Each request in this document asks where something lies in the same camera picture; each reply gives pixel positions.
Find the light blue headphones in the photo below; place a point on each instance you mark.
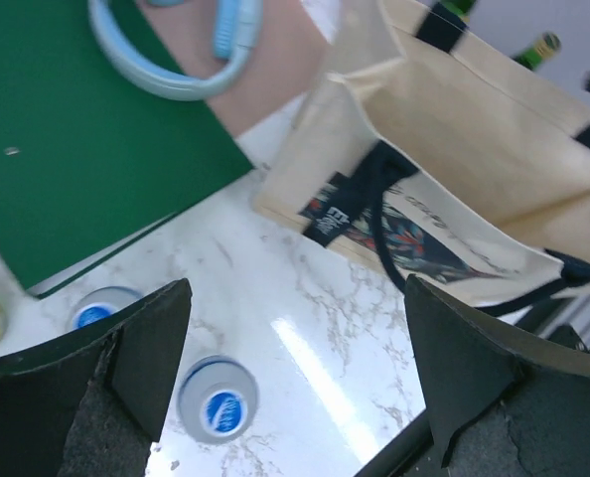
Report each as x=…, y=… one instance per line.
x=211, y=41

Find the Pocari Sweat bottle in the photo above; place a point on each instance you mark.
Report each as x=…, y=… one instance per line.
x=217, y=400
x=102, y=303

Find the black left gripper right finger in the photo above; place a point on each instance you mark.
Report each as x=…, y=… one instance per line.
x=500, y=401

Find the cream canvas tote bag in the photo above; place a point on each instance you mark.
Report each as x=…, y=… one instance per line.
x=423, y=150

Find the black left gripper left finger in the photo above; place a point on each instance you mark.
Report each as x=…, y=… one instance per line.
x=92, y=402

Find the green Perrier bottle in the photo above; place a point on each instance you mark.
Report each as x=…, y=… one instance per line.
x=461, y=8

